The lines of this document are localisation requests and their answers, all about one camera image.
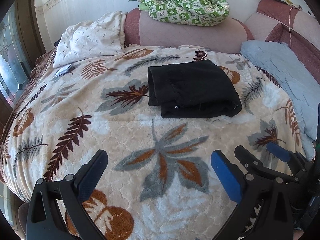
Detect leaf-patterned fleece blanket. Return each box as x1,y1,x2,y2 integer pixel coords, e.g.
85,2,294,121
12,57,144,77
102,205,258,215
1,46,304,239

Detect stained glass window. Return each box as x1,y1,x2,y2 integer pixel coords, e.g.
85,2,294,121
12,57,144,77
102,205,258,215
0,4,31,107

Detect black pants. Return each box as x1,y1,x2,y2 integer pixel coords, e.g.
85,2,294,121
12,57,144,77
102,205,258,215
148,60,242,119

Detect white patterned pillow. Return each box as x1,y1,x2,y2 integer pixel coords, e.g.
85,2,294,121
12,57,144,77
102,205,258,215
53,11,127,68

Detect light blue pillow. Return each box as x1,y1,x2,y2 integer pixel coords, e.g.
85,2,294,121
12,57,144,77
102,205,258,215
240,39,320,142

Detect thin charging cable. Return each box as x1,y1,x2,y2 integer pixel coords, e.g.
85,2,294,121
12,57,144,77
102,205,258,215
281,4,303,48

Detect small blue packet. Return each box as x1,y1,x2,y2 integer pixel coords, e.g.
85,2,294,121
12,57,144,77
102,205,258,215
55,63,73,77

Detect green checkered quilt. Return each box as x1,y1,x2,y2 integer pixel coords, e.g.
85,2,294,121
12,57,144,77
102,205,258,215
130,0,230,27

